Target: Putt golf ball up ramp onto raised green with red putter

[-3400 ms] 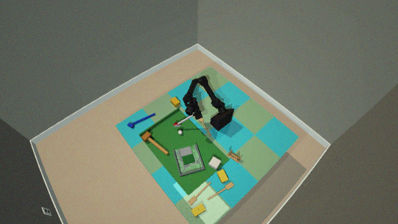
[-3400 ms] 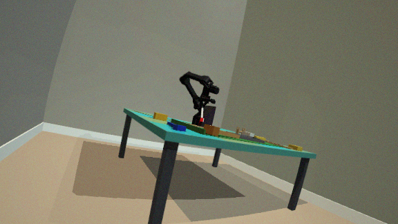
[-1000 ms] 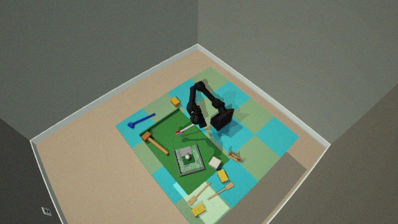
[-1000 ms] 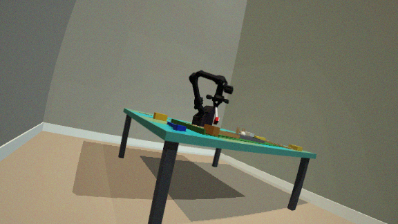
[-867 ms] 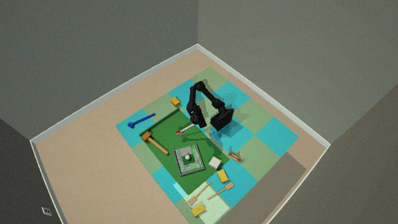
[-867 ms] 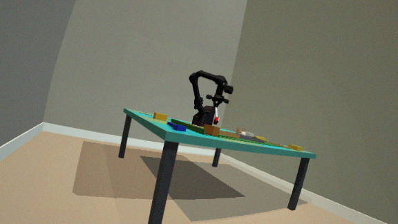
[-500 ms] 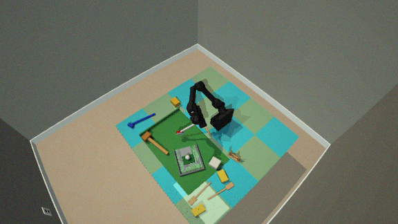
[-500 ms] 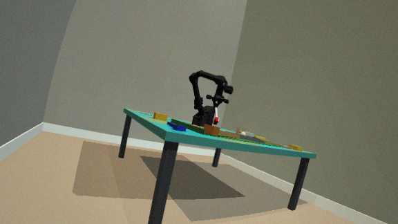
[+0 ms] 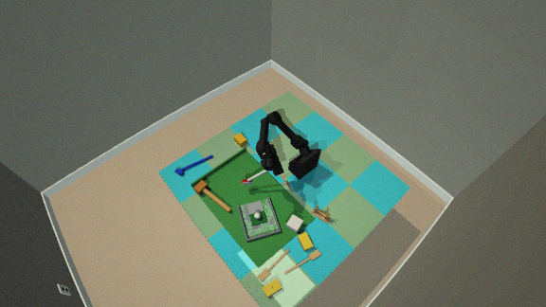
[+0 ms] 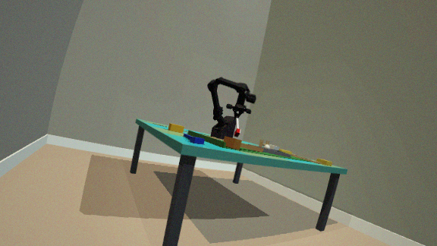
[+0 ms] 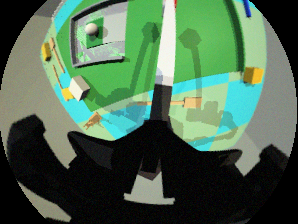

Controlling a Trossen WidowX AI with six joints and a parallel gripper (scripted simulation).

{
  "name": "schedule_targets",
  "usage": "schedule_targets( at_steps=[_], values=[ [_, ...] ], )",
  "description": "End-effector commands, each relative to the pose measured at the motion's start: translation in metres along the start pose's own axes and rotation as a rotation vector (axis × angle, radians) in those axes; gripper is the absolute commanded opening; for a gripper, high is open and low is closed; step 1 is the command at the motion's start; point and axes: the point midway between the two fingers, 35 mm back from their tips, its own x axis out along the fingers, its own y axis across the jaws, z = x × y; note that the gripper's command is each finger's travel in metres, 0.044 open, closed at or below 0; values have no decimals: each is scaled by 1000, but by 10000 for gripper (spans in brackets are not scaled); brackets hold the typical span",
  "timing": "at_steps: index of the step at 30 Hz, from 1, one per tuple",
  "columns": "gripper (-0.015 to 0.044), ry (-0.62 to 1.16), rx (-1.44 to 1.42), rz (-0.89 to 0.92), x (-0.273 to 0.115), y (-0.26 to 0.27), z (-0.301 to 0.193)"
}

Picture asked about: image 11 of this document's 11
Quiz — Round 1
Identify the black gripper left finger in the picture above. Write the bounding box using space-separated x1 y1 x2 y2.
67 121 149 194

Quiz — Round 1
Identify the green rectangular mat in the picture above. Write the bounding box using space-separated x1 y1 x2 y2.
56 0 239 112

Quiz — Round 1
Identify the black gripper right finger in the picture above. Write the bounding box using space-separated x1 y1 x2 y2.
160 127 243 198

